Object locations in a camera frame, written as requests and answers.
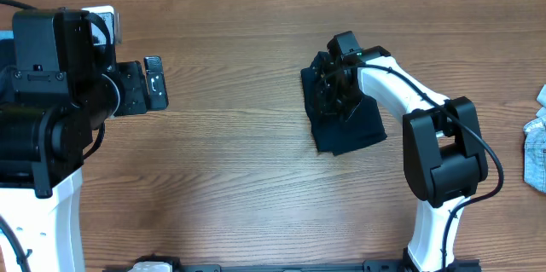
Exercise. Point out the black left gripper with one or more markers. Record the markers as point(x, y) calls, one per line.
point(132, 89)

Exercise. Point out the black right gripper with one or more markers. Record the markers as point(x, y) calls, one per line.
point(331, 91)

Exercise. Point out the dark navy t-shirt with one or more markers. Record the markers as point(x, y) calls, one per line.
point(363, 129)

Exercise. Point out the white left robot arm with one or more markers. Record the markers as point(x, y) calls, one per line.
point(60, 83)

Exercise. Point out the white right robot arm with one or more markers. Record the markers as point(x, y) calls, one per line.
point(443, 152)

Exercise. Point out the folded light blue jeans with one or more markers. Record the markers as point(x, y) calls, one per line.
point(6, 36)

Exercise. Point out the grey white crumpled cloth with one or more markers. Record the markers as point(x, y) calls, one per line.
point(534, 148)

